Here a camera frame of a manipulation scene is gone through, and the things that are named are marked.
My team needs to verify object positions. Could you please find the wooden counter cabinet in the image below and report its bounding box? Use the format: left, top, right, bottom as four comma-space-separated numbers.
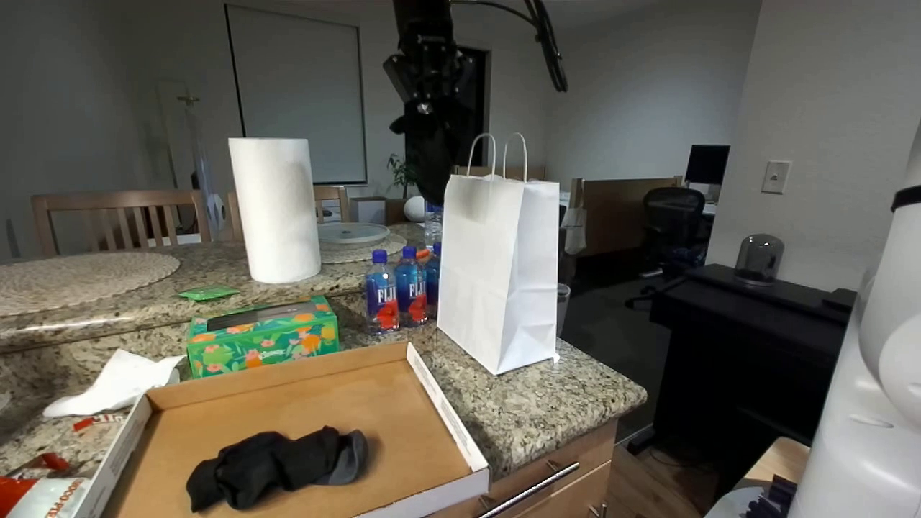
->
425, 419, 621, 518

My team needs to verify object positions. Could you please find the black piano cabinet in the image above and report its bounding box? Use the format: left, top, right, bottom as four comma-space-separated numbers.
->
651, 261, 857, 483

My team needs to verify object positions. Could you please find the grey round jar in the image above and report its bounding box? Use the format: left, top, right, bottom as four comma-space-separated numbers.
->
733, 231, 785, 283

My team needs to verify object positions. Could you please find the green flat packet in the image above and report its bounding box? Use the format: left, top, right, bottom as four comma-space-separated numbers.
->
179, 284, 240, 304

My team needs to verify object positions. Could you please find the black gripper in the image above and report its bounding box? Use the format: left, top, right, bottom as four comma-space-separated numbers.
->
384, 41, 482, 139

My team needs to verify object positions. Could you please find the small green plant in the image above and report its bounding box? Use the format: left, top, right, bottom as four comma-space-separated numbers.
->
387, 149, 414, 199

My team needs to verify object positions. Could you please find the brown cardboard floor box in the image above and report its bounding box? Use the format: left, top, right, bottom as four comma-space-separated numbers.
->
744, 435, 818, 493

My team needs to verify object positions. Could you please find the white paper towel roll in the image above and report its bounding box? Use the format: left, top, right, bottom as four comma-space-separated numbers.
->
225, 136, 325, 284

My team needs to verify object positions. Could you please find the metal drawer handle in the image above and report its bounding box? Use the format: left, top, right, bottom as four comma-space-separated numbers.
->
474, 458, 585, 518

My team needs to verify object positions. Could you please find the brown wooden desk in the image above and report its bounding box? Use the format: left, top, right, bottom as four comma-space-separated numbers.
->
572, 173, 686, 260

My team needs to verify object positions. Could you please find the red white snack package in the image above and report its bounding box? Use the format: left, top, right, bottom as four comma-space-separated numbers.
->
0, 412, 123, 518

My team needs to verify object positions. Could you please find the flat cardboard box white rim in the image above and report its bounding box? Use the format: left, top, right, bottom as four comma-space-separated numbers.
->
74, 340, 492, 518

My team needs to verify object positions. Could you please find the black sock grey heel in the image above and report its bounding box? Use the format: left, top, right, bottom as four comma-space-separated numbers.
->
185, 426, 372, 516

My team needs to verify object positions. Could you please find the black velcro strap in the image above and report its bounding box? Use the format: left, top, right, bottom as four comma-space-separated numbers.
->
889, 180, 921, 213

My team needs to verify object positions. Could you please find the dark computer monitor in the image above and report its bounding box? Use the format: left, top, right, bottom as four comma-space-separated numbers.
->
683, 140, 733, 190

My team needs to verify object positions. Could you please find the white light switch plate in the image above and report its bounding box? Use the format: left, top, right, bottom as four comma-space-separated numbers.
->
759, 154, 794, 199

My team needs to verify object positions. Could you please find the white paper napkin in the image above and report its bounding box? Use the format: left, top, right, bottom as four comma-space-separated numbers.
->
40, 344, 185, 422

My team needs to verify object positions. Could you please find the green floral tissue box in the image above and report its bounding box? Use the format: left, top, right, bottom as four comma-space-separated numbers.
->
181, 293, 343, 379

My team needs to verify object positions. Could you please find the white projection screen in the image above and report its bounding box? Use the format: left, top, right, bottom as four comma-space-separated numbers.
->
225, 3, 368, 183

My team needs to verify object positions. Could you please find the white paper bag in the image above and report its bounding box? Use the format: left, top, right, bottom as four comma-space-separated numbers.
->
436, 130, 562, 379

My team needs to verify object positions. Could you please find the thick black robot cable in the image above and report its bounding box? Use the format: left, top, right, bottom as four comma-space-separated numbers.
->
477, 0, 571, 94

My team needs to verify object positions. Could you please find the black office chair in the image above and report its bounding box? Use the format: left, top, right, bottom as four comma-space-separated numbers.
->
626, 183, 713, 311

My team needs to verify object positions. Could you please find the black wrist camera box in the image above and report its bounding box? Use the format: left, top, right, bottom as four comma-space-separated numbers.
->
392, 0, 456, 52

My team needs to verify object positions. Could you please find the round woven placemat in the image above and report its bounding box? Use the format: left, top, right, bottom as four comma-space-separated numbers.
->
0, 249, 185, 319
315, 228, 414, 267

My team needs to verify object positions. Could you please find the round glass lid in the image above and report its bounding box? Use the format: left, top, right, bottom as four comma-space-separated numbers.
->
315, 219, 395, 248

